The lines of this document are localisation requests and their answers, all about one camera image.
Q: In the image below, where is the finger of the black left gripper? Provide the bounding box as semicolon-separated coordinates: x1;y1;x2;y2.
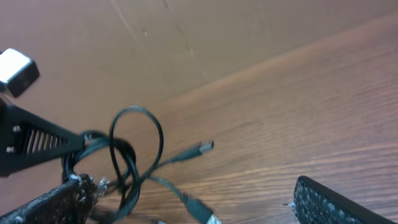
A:
1;100;84;177

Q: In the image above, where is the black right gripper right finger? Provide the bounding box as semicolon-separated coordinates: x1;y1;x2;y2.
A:
292;175;394;224

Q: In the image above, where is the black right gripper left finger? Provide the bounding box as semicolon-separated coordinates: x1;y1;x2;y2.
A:
1;174;96;224

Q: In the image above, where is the black USB cable bundle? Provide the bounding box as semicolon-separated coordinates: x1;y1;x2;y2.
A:
61;105;223;224

